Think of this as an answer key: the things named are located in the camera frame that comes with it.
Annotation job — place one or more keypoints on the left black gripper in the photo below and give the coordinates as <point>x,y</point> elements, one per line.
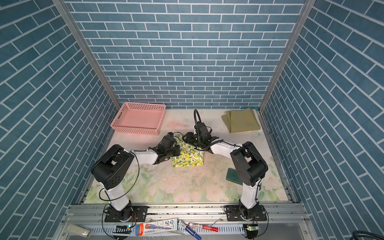
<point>177,149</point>

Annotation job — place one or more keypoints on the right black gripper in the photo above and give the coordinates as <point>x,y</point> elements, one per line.
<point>189,138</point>

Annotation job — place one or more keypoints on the lemon print skirt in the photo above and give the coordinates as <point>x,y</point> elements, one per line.
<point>189,156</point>

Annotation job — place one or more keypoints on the olive green skirt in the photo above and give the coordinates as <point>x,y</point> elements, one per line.
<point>238,121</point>

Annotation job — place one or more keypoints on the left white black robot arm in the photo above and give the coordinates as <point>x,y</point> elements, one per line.
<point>113,165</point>

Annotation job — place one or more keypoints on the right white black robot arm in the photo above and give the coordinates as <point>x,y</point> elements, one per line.
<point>249,164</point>

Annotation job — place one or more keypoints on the pink plastic basket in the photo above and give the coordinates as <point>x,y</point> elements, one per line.
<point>139,118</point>

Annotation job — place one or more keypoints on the dark green rectangular block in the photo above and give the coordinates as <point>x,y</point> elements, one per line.
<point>232,176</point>

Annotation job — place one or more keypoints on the white red blue box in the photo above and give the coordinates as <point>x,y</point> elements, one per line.
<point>156,227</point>

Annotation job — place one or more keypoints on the blue marker pen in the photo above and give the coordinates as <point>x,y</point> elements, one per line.
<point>189,230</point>

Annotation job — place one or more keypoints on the red white marker pen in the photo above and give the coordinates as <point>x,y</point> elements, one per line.
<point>204,227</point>

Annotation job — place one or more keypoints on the beige plastic piece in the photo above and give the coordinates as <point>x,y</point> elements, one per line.
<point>79,231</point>

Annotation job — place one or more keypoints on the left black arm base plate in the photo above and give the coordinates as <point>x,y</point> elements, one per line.
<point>128,214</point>

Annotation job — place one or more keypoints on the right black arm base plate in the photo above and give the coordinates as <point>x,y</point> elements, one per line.
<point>236,213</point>

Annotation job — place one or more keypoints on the aluminium front rail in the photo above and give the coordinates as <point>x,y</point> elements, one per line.
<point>286,221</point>

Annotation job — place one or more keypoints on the right corner aluminium post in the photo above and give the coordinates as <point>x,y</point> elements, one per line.
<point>287,51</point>

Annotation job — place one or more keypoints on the corner aluminium post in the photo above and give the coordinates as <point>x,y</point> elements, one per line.
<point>74,29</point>
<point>287,51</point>

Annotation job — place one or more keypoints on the left corner aluminium post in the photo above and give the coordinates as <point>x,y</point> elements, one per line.
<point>74,29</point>

